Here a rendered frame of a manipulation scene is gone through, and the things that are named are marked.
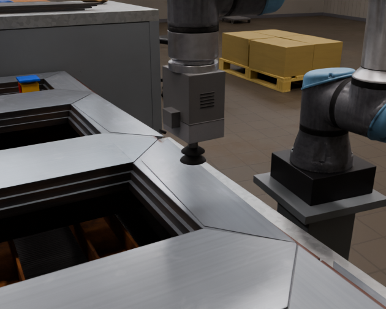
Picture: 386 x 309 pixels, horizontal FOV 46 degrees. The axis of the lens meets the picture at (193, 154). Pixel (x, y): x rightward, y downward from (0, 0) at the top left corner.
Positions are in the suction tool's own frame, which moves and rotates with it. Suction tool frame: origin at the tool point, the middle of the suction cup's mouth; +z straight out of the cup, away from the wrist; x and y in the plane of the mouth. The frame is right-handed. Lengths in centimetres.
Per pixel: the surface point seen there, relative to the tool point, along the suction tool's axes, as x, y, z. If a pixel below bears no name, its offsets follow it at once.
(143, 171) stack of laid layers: -5.1, -8.8, 4.3
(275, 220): 25.3, -7.0, 22.5
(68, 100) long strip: -3, -62, 4
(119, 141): -3.1, -24.5, 4.2
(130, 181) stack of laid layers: -6.3, -12.1, 7.4
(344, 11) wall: 902, -779, 73
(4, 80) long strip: -14, -96, 4
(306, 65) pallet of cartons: 311, -293, 66
